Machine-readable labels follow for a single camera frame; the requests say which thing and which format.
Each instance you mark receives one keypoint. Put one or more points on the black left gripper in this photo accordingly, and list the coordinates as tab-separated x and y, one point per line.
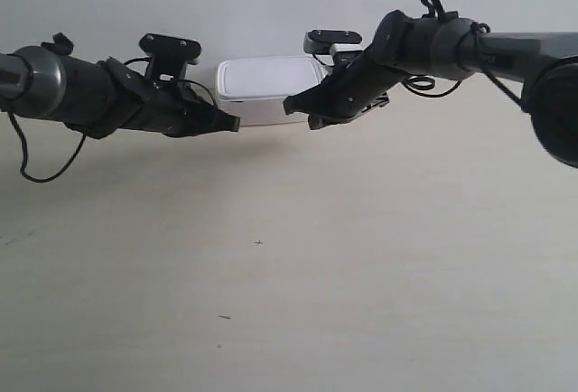
172	108

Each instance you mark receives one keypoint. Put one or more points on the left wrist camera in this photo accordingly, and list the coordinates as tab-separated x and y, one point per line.
168	55

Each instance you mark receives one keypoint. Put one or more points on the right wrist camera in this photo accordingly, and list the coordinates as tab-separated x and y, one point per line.
320	41

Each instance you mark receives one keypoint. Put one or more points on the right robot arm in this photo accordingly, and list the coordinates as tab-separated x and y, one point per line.
538	71

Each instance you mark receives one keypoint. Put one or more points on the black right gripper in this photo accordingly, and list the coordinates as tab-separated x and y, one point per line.
356	88

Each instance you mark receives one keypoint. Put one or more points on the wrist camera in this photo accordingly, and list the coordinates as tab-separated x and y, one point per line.
320	41
168	55

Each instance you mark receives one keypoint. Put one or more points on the white lidded plastic box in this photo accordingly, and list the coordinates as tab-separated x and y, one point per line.
254	89

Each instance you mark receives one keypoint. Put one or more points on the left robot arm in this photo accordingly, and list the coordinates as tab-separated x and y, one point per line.
96	99

